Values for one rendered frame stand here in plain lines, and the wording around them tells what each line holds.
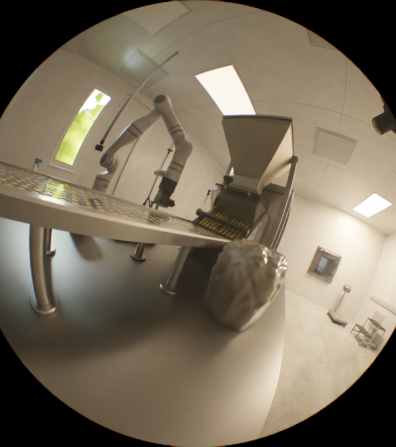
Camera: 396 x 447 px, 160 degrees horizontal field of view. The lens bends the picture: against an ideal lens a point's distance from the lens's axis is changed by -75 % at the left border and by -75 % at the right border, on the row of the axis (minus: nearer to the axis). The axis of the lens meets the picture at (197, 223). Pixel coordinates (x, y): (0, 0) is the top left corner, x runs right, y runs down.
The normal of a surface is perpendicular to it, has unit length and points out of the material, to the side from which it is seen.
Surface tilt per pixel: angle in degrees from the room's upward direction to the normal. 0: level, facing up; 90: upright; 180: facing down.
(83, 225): 90
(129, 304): 0
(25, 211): 90
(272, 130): 118
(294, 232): 90
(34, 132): 90
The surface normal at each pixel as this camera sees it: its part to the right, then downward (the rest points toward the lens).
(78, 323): 0.38, -0.92
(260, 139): -0.66, 0.28
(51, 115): 0.75, 0.34
